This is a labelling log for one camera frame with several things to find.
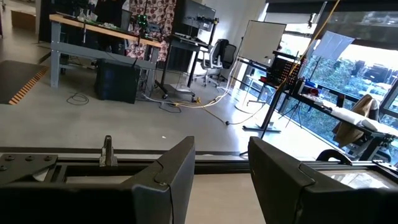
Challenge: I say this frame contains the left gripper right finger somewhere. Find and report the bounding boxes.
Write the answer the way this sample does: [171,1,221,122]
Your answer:
[248,136,345,224]

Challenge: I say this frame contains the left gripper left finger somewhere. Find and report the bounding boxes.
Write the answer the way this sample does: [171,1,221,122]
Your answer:
[122,135,197,224]

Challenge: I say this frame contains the black pegboard orange dots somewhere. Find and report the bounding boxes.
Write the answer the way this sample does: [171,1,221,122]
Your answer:
[269,57,302,87]

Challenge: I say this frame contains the black box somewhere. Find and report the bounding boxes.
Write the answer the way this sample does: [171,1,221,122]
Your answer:
[95,58,141,105]

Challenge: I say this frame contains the brown jacket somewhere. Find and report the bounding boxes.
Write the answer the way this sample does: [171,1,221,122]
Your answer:
[334,94,382,149]

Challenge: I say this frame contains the long black-legged desk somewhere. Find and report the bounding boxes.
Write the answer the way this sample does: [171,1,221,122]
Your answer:
[241,55,398,162]

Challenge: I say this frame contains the black office chair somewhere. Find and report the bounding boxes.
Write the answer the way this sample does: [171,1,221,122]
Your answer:
[200,39,238,88]

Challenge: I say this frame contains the whiteboard on stand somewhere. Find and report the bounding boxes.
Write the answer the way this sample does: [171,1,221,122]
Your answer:
[238,20,287,68]

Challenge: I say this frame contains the pale fabric panel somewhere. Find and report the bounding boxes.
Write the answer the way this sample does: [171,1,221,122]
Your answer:
[312,30,356,62]

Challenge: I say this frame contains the black rolling cart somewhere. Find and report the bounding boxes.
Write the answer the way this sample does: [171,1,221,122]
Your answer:
[154,32,219,101]

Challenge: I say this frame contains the green lit device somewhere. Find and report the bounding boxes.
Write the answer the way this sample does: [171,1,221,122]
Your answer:
[136,14,150,30]

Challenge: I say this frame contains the wooden top workbench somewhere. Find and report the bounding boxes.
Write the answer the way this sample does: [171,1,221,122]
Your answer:
[49,13,163,94]

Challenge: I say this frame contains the red circle-pattern cloth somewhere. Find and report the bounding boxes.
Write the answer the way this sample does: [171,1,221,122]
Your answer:
[125,0,177,62]

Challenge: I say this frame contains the black monitor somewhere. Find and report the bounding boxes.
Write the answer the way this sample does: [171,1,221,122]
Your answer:
[173,0,218,35]

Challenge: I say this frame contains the black floor mat orange edge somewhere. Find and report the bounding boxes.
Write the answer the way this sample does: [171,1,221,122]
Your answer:
[0,60,50,106]

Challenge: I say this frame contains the person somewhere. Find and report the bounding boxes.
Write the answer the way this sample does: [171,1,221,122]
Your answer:
[93,0,126,55]

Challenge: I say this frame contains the black frame handle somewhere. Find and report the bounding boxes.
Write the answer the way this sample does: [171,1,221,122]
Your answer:
[316,148,353,167]
[98,134,119,168]

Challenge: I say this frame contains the hanging yellow cable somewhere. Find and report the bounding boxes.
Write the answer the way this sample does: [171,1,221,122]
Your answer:
[275,0,341,93]

